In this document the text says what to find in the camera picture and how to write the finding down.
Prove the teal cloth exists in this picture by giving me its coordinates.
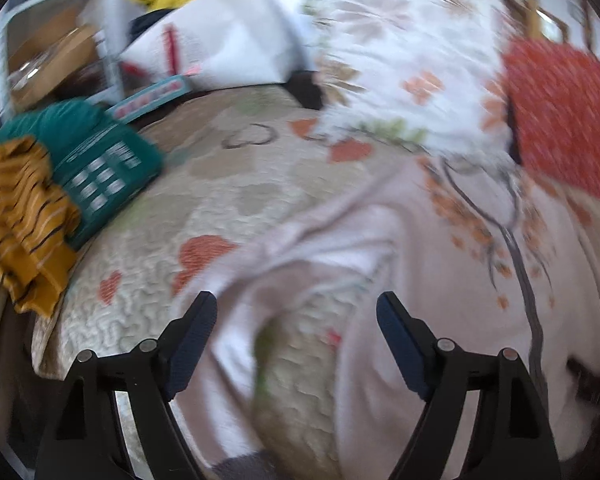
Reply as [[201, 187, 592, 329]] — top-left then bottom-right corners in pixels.
[[0, 100, 111, 161]]

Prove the cardboard box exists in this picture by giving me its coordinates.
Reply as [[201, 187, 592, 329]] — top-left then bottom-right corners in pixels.
[[7, 25, 98, 106]]

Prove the long light blue box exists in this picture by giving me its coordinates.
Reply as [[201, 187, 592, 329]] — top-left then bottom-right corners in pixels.
[[105, 74, 193, 123]]

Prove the pale pink garment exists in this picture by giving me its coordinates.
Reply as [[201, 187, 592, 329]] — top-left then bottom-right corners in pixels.
[[172, 157, 600, 480]]

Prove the orange floral bed sheet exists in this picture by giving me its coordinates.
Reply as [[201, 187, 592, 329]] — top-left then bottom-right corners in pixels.
[[502, 37, 600, 211]]

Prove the white metal rack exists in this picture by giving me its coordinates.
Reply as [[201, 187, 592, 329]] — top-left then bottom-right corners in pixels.
[[0, 0, 126, 111]]

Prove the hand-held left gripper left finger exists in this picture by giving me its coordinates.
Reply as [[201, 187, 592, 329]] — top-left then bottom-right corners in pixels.
[[34, 290, 218, 480]]

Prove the white floral pillow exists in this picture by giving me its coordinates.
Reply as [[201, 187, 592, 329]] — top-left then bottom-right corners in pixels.
[[302, 0, 518, 161]]

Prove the mustard striped cloth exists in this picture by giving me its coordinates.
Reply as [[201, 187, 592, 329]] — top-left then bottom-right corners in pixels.
[[0, 135, 83, 318]]

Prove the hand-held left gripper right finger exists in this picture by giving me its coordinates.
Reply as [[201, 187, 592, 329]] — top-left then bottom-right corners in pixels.
[[376, 291, 563, 480]]

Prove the green box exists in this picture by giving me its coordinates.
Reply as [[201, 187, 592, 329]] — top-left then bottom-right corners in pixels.
[[52, 122, 166, 251]]

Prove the white paper bag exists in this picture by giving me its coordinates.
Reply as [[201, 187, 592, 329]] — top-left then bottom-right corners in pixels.
[[120, 0, 311, 91]]

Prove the heart patterned quilt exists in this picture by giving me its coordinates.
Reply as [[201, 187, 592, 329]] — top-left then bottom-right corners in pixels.
[[30, 85, 431, 480]]

